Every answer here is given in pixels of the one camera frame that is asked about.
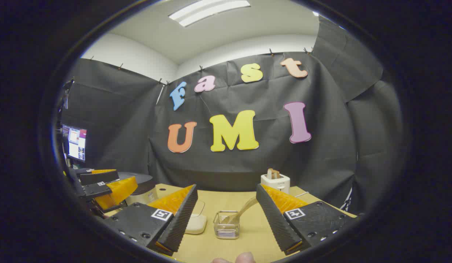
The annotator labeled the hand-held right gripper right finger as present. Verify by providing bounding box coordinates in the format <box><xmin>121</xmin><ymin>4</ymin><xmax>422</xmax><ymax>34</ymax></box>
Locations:
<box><xmin>256</xmin><ymin>184</ymin><xmax>358</xmax><ymax>255</ymax></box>

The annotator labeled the ceiling light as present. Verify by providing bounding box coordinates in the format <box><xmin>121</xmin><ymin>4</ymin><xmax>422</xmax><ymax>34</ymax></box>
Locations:
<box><xmin>169</xmin><ymin>0</ymin><xmax>251</xmax><ymax>27</ymax></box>

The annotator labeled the wooden spoon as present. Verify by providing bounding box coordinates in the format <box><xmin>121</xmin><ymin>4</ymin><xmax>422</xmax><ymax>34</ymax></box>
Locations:
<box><xmin>226</xmin><ymin>197</ymin><xmax>259</xmax><ymax>224</ymax></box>

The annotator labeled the computer monitor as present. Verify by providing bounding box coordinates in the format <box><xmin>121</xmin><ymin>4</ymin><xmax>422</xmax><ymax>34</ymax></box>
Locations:
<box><xmin>62</xmin><ymin>125</ymin><xmax>87</xmax><ymax>162</ymax></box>

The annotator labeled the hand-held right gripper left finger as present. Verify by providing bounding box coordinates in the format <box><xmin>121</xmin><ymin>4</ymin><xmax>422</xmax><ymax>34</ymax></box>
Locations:
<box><xmin>104</xmin><ymin>184</ymin><xmax>198</xmax><ymax>256</ymax></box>

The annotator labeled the white rice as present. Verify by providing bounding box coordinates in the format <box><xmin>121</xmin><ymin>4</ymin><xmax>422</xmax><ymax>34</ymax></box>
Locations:
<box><xmin>185</xmin><ymin>215</ymin><xmax>207</xmax><ymax>234</ymax></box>

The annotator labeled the black silver rice cooker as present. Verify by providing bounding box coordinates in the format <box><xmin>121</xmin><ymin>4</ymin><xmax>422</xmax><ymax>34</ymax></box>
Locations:
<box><xmin>118</xmin><ymin>172</ymin><xmax>156</xmax><ymax>206</ymax></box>

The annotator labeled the white toaster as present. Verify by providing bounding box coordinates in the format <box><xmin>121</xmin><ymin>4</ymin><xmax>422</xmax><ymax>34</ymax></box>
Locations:
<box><xmin>261</xmin><ymin>174</ymin><xmax>290</xmax><ymax>194</ymax></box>

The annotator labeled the clear chopstick holder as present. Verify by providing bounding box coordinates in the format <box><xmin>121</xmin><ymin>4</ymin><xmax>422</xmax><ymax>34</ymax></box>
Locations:
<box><xmin>213</xmin><ymin>211</ymin><xmax>240</xmax><ymax>240</ymax></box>

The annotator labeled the black backdrop cloth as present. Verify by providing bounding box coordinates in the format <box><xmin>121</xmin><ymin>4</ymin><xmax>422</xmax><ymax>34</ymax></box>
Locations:
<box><xmin>62</xmin><ymin>15</ymin><xmax>405</xmax><ymax>216</ymax></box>

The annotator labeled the clear plastic box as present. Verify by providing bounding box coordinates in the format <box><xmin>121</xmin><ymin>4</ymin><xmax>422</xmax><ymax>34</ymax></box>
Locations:
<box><xmin>185</xmin><ymin>200</ymin><xmax>207</xmax><ymax>235</ymax></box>

